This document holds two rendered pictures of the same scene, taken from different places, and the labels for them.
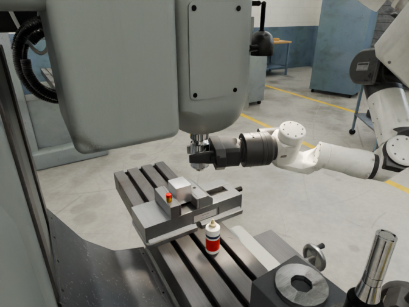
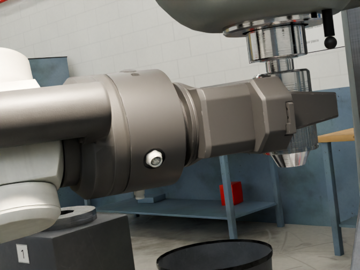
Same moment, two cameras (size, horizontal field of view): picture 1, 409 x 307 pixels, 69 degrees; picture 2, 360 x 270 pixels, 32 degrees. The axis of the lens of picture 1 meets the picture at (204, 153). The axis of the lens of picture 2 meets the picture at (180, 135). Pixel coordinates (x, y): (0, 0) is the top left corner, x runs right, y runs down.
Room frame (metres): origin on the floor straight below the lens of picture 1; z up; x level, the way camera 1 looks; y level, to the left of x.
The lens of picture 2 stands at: (1.16, -0.20, 1.26)
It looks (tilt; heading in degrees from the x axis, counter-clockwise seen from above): 3 degrees down; 166
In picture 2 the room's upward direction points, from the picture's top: 7 degrees counter-clockwise
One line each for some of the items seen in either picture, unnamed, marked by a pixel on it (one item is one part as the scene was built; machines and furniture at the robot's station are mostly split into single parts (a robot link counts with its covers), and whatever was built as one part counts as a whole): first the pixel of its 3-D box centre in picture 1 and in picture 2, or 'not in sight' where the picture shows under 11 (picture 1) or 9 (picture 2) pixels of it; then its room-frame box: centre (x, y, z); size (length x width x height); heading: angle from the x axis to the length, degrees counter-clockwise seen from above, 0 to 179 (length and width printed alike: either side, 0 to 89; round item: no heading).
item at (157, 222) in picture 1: (188, 203); not in sight; (0.82, 0.05, 0.99); 0.35 x 0.15 x 0.11; 121
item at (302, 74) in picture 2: (199, 143); (280, 77); (0.68, 0.01, 1.26); 0.05 x 0.05 x 0.01
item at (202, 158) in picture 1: (202, 158); not in sight; (0.65, 0.01, 1.24); 0.06 x 0.02 x 0.03; 99
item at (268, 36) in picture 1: (260, 42); not in sight; (0.87, -0.15, 1.48); 0.07 x 0.07 x 0.06
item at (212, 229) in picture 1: (212, 234); not in sight; (0.67, -0.02, 0.99); 0.04 x 0.04 x 0.11
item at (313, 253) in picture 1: (307, 260); not in sight; (0.93, -0.42, 0.64); 0.16 x 0.12 x 0.12; 119
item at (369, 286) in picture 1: (375, 269); not in sight; (0.29, -0.22, 1.26); 0.03 x 0.03 x 0.11
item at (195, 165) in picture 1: (199, 155); (285, 117); (0.68, 0.01, 1.23); 0.05 x 0.05 x 0.06
